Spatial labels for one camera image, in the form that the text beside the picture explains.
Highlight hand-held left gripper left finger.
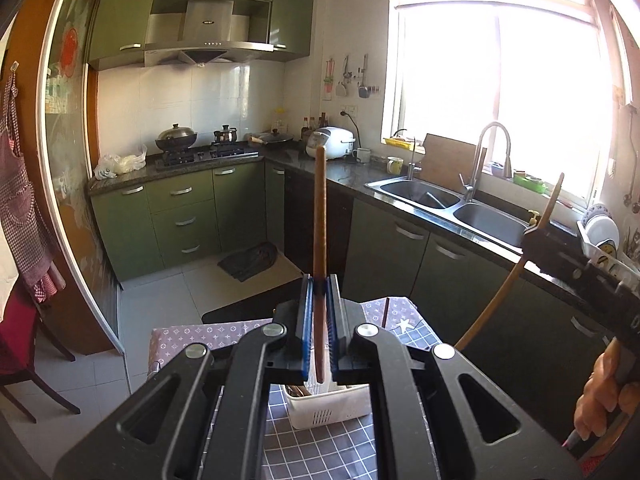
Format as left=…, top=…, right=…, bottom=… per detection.
left=54, top=273, right=318, bottom=480

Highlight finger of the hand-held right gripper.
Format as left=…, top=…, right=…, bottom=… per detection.
left=521, top=224, right=587, bottom=277

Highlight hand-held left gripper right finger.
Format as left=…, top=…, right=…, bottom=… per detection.
left=328, top=274, right=584, bottom=480

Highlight long light wooden chopstick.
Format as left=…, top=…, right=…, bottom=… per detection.
left=454, top=172, right=566, bottom=351

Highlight white plastic utensil holder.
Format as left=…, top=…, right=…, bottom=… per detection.
left=283, top=380, right=372, bottom=430

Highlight hanging kitchen utensils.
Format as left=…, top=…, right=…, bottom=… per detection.
left=322, top=54, right=377, bottom=102

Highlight person's right hand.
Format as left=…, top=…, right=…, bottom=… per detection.
left=573, top=338, right=640, bottom=438

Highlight white patterned plate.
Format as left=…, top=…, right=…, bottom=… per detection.
left=583, top=203, right=621, bottom=259

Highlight steel double sink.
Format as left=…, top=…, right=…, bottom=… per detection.
left=364, top=177, right=532, bottom=250

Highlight dark floor cloth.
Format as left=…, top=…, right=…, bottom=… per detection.
left=217, top=241, right=279, bottom=283

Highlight blue checked tablecloth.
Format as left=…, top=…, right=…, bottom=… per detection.
left=147, top=296, right=437, bottom=480

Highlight tall steel faucet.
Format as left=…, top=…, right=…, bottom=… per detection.
left=459, top=121, right=514, bottom=204

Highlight brown cutting board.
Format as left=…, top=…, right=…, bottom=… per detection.
left=419, top=133, right=484, bottom=189

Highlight dark stone countertop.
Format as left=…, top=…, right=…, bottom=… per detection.
left=88, top=142, right=640, bottom=311

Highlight kitchen window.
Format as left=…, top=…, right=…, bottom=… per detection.
left=381, top=0, right=631, bottom=213

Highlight green lower kitchen cabinets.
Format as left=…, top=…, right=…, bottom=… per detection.
left=90, top=157, right=640, bottom=426

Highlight green kitchen cabinets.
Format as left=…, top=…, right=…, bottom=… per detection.
left=90, top=157, right=640, bottom=426
left=86, top=0, right=317, bottom=72

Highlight small steel faucet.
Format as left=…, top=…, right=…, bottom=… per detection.
left=406, top=137, right=420, bottom=181

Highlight white rice cooker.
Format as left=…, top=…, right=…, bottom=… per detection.
left=305, top=127, right=356, bottom=161

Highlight black frying pan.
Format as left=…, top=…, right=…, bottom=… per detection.
left=249, top=129, right=296, bottom=146

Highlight row of sauce bottles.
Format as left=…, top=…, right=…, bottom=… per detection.
left=299, top=112, right=329, bottom=142

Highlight black gas stove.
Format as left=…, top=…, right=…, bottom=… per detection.
left=154, top=141, right=261, bottom=169

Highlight black wok with lid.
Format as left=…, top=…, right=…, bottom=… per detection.
left=155, top=123, right=199, bottom=154

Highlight white plastic bag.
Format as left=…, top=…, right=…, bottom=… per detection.
left=94, top=144, right=149, bottom=181

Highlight red wooden chair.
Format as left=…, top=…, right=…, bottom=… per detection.
left=0, top=277, right=82, bottom=424

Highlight glass sliding door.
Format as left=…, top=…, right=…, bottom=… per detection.
left=39, top=0, right=127, bottom=357

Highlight red checked apron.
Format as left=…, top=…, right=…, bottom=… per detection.
left=0, top=62, right=67, bottom=305

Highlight steel range hood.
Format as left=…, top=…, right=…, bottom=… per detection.
left=144, top=0, right=276, bottom=69

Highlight green upper kitchen cabinets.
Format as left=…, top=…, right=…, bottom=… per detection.
left=86, top=0, right=317, bottom=72

